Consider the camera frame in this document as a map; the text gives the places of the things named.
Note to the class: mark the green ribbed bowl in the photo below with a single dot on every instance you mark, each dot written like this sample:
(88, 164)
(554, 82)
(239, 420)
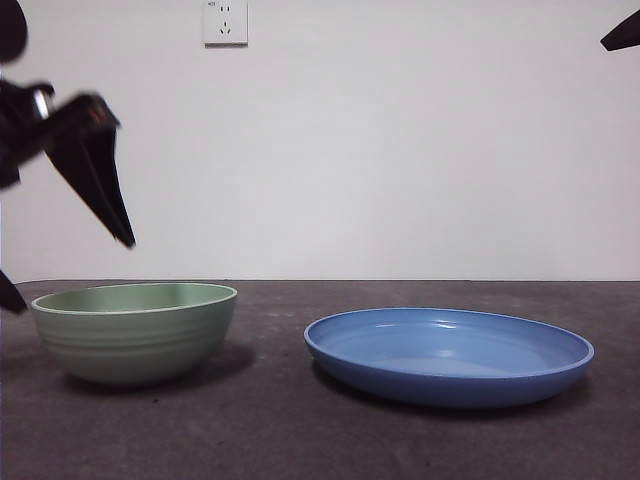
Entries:
(135, 350)

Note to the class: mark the blue round plate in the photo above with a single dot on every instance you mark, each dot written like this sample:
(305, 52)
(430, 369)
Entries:
(450, 385)

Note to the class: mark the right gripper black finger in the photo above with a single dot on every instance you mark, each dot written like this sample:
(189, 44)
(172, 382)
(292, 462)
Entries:
(625, 35)

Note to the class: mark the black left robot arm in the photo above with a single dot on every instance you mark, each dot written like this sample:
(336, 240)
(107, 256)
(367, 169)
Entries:
(10, 30)

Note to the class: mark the white wall socket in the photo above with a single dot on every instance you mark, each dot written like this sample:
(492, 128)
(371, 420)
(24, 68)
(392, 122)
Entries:
(225, 22)

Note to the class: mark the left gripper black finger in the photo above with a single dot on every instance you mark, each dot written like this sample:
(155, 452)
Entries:
(11, 296)
(92, 170)

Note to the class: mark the pale grey left camera box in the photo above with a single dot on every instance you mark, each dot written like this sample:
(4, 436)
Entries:
(43, 102)

